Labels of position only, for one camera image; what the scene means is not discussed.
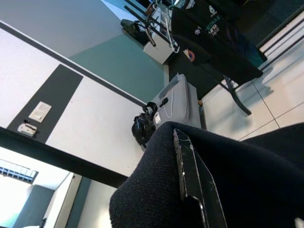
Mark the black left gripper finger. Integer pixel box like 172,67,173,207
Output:
173,128,229,228

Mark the dark navy knit garment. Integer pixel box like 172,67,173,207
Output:
109,121,304,228

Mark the white plastic hanger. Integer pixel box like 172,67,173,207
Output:
163,0,181,54

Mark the black backpack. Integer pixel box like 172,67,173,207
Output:
132,102,159,147

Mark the grey fabric ottoman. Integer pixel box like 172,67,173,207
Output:
152,73,202,130

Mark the black metal clothes rack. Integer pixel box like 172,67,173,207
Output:
123,0,304,116

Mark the black shirt with logos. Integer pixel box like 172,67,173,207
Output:
170,0,264,85

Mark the dark green bag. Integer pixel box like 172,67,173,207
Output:
120,19,152,46

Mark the white wall switch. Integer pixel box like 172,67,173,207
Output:
28,101,52,123

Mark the white wall device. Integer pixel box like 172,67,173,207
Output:
17,121,38,138

